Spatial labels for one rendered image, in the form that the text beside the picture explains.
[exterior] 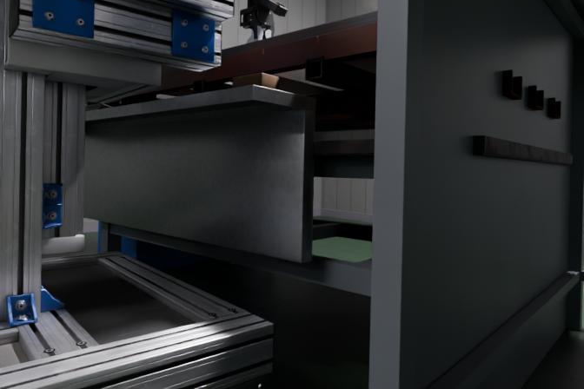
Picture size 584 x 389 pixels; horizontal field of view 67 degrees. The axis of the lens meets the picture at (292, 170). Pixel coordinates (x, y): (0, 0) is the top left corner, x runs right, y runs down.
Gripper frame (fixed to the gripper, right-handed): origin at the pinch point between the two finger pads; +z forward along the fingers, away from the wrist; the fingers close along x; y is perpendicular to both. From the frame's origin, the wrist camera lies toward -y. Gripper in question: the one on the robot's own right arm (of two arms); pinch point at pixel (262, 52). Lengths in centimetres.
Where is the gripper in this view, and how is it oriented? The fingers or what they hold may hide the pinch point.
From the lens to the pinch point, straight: 142.4
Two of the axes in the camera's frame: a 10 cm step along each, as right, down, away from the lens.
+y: -7.5, -0.2, 6.6
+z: -0.2, 10.0, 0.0
